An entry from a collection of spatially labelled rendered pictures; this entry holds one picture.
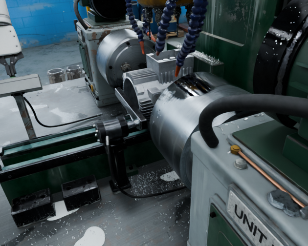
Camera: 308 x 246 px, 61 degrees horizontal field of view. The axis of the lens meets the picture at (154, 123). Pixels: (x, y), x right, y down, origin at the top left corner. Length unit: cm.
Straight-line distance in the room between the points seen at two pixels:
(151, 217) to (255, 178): 46
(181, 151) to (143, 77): 34
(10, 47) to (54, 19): 528
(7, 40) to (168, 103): 67
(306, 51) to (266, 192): 16
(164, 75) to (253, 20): 29
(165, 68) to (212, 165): 47
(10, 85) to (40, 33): 532
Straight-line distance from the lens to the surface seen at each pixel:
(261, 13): 79
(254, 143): 39
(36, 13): 627
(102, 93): 130
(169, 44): 99
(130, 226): 75
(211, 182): 42
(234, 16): 88
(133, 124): 72
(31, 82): 103
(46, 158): 84
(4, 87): 104
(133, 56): 104
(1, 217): 90
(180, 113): 55
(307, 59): 32
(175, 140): 54
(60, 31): 638
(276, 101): 27
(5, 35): 108
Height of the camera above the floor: 139
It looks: 31 degrees down
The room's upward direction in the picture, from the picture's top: 3 degrees counter-clockwise
